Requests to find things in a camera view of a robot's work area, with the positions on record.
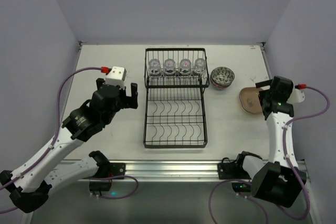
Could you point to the clear drinking glass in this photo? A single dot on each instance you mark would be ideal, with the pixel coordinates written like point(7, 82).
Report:
point(169, 68)
point(155, 68)
point(199, 66)
point(185, 67)

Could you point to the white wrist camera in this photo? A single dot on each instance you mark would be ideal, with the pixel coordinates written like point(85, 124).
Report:
point(297, 96)
point(116, 77)

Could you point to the black floral patterned bowl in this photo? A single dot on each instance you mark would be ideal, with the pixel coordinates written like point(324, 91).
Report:
point(223, 75)

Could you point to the black wire dish rack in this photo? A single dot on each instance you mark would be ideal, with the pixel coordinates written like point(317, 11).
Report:
point(175, 115)

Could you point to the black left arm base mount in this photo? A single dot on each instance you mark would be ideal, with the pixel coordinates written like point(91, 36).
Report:
point(97, 185)

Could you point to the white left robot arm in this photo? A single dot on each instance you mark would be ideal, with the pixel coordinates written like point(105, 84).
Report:
point(34, 182)

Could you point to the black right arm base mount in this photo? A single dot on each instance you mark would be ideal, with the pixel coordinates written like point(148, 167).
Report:
point(232, 169)

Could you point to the aluminium mounting rail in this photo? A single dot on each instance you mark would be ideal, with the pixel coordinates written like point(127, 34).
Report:
point(172, 171)

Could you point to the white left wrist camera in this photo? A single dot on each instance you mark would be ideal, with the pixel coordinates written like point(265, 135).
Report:
point(116, 77)

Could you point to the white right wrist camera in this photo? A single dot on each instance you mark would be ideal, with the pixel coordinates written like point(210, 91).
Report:
point(297, 96)

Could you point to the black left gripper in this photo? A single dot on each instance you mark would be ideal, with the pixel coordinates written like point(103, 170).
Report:
point(122, 94)

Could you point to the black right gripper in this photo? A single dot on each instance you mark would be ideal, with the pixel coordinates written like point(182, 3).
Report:
point(265, 102)

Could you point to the brown textured bowl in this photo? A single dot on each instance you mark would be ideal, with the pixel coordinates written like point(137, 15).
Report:
point(249, 99)

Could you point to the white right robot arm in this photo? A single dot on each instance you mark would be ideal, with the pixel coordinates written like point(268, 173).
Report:
point(279, 181)

